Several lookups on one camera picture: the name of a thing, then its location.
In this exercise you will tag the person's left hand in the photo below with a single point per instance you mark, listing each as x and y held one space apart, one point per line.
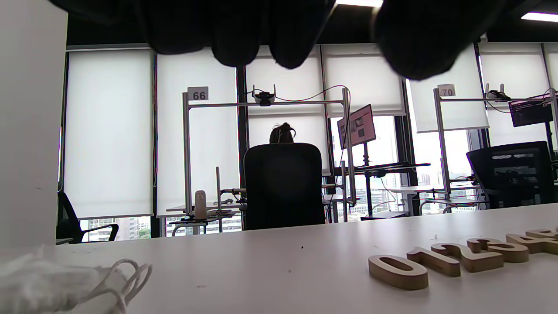
239 26

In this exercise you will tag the straight wooden number block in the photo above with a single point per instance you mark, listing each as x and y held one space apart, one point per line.
440 267

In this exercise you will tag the hooked curvy wooden number block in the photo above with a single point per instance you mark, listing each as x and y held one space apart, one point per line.
484 262

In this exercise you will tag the two-lobed wooden number block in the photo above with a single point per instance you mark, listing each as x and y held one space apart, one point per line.
516 253

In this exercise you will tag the flat-topped curvy wooden number block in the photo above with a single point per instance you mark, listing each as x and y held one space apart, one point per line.
545 234

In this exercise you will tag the triangular-holed wooden number block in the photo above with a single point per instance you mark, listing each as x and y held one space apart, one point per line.
538 246

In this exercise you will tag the white roller blind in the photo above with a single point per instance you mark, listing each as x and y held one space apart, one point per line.
172 135
285 78
368 80
516 72
460 111
109 131

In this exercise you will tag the white and black headset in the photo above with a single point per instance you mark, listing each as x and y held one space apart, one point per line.
497 95
264 97

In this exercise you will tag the small white sign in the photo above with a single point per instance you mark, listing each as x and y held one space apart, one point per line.
446 90
198 93

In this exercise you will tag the ceiling light strip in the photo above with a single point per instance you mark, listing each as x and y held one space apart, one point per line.
359 3
539 17

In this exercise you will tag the tilted monitor on stand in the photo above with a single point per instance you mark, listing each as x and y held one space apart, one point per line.
356 127

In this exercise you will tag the black high-back office chair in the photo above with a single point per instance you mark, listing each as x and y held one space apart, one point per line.
283 187

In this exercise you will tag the cream cylindrical device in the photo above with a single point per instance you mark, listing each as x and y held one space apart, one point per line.
200 206

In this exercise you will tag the white desk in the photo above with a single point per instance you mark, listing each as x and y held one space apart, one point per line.
176 208

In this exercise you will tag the black standing desk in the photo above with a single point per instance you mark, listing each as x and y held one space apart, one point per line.
381 168

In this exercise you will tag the white cart with dark top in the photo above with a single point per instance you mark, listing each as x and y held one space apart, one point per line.
185 219

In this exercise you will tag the black chrome-base office chair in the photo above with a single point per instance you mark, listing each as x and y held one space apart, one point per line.
67 218

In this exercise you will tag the dark-screen monitor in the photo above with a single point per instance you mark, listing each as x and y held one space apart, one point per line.
531 112

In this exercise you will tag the black mesh office chair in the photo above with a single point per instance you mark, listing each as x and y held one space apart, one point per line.
510 174

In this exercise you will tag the aluminium frame rig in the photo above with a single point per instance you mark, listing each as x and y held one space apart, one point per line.
186 144
440 139

